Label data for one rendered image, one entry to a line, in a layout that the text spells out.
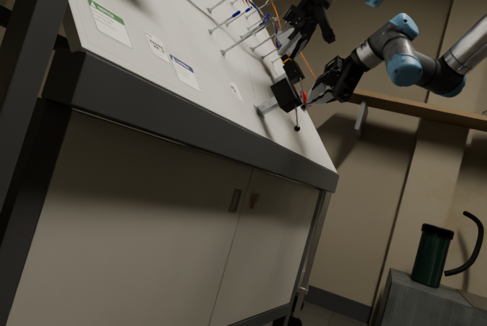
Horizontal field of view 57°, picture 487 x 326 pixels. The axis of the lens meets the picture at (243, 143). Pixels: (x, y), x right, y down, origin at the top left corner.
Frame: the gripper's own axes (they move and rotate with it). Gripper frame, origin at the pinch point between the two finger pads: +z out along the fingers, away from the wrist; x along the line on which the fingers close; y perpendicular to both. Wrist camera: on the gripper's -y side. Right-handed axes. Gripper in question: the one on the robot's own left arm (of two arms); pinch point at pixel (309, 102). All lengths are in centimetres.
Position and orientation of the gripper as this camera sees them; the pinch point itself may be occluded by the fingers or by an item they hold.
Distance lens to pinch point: 134.9
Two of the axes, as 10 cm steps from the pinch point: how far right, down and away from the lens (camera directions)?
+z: -6.3, 4.9, 6.0
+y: 1.9, -6.6, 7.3
